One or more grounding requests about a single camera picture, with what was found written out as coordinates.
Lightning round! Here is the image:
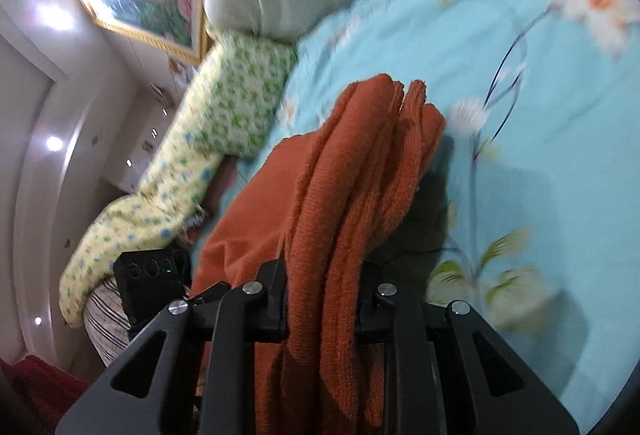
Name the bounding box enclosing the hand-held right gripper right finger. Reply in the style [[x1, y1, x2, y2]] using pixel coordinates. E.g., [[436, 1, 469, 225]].
[[356, 260, 581, 435]]

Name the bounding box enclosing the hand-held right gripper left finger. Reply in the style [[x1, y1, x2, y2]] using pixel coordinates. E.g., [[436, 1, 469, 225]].
[[55, 259, 289, 435]]

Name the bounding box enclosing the orange knit sweater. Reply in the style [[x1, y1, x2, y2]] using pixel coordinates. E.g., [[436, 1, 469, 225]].
[[190, 74, 448, 435]]

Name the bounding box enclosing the plaid cloth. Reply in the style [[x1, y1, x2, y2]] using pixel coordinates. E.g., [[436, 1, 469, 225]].
[[82, 276, 137, 367]]

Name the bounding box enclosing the yellow floral pillow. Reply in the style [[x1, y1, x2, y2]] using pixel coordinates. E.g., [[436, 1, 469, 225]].
[[59, 107, 227, 330]]

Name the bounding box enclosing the red cloth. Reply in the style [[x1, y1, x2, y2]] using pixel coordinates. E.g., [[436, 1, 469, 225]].
[[0, 354, 95, 435]]

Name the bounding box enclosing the white wardrobe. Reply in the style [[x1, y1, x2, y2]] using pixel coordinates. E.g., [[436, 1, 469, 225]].
[[99, 34, 202, 196]]

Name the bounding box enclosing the green checkered pillow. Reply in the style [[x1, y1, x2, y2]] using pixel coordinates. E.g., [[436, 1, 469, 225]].
[[184, 31, 301, 162]]

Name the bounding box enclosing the blue floral bedsheet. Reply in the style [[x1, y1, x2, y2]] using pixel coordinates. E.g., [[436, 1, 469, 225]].
[[232, 0, 640, 433]]

